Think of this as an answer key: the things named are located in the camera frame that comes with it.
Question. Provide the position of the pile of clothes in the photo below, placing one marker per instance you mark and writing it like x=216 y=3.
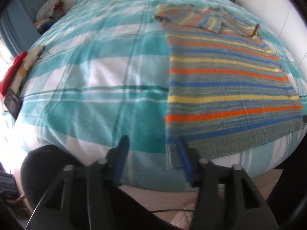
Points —
x=48 y=12

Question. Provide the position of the dark tablet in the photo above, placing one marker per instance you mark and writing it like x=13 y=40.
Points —
x=12 y=103

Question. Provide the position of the teal plaid bed blanket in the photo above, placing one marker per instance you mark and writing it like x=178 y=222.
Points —
x=96 y=76

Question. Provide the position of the beige patterned cloth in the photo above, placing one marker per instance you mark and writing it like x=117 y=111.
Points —
x=26 y=64

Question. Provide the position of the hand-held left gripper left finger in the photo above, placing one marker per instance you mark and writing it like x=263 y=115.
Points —
x=121 y=158

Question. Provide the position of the blue curtain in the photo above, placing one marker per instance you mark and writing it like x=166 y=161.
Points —
x=19 y=12

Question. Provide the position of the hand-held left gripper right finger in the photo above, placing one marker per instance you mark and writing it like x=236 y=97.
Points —
x=186 y=165

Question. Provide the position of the person's black pants leg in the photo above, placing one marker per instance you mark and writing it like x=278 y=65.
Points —
x=43 y=158

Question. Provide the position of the striped knit sweater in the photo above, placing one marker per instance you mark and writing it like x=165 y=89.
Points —
x=227 y=88

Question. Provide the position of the red cloth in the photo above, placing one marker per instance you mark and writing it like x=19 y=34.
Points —
x=12 y=71

